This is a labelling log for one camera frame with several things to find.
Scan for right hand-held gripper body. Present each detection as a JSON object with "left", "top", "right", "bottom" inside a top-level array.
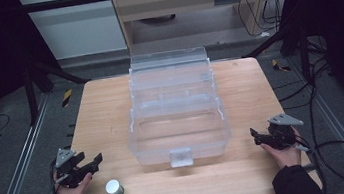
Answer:
[{"left": 262, "top": 110, "right": 308, "bottom": 153}]

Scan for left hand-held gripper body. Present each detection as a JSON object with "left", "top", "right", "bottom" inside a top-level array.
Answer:
[{"left": 51, "top": 143, "right": 102, "bottom": 191}]

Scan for person's right hand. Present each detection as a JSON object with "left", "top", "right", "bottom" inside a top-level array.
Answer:
[{"left": 258, "top": 125, "right": 307, "bottom": 173}]

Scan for yellow black striped tape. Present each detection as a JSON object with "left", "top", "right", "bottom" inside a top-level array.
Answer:
[
  {"left": 270, "top": 56, "right": 293, "bottom": 75},
  {"left": 59, "top": 87, "right": 75, "bottom": 108}
]

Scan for black metal stand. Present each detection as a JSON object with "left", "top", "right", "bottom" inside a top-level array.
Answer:
[
  {"left": 237, "top": 22, "right": 315, "bottom": 90},
  {"left": 19, "top": 51, "right": 97, "bottom": 128}
]

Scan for clear plastic storage box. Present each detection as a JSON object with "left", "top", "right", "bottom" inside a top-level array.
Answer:
[{"left": 115, "top": 43, "right": 236, "bottom": 175}]

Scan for white cabinet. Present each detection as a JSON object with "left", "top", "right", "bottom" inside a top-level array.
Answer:
[{"left": 17, "top": 0, "right": 129, "bottom": 66}]

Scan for light wooden desk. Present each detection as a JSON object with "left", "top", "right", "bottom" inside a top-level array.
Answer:
[{"left": 108, "top": 0, "right": 303, "bottom": 56}]

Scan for left hand-held gripper cable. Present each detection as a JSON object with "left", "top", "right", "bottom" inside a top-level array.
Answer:
[{"left": 46, "top": 158, "right": 63, "bottom": 194}]

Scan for black floor cables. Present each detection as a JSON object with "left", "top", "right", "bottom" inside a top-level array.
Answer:
[{"left": 267, "top": 35, "right": 340, "bottom": 113}]

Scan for black hanging cables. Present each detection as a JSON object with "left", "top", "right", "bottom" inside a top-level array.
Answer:
[{"left": 235, "top": 0, "right": 289, "bottom": 40}]

